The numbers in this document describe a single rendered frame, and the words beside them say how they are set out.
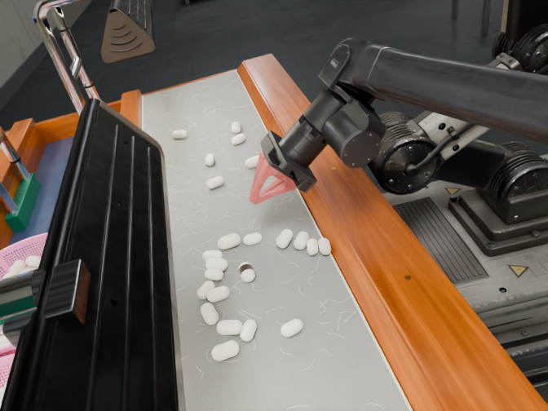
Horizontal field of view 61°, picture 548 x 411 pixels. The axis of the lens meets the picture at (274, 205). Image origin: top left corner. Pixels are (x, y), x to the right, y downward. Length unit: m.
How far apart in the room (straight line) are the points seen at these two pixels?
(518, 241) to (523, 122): 0.67
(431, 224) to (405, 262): 0.51
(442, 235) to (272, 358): 0.64
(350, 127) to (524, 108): 0.22
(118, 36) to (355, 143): 0.39
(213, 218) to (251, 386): 0.36
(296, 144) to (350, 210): 0.16
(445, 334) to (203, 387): 0.30
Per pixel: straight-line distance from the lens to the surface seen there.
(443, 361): 0.58
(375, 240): 0.71
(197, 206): 0.91
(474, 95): 0.51
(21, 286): 0.22
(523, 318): 1.11
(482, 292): 1.04
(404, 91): 0.57
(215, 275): 0.72
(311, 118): 0.66
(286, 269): 0.72
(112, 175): 0.32
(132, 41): 0.77
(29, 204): 1.27
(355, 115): 0.62
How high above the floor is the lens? 1.24
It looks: 36 degrees down
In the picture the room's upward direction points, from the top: 13 degrees counter-clockwise
